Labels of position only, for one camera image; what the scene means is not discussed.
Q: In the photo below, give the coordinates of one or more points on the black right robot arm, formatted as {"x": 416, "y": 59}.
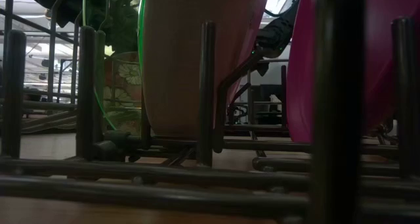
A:
{"x": 275, "y": 33}

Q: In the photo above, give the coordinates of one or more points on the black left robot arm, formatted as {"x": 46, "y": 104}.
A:
{"x": 59, "y": 0}

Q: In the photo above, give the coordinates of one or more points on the green glass plate brown rim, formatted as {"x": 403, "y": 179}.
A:
{"x": 141, "y": 27}

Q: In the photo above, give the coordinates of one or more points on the pink plastic plate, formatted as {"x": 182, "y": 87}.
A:
{"x": 305, "y": 69}

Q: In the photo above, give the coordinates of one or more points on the white plate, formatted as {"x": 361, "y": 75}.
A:
{"x": 177, "y": 69}

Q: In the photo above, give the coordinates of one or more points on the grey floral mug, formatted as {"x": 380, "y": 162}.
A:
{"x": 128, "y": 74}

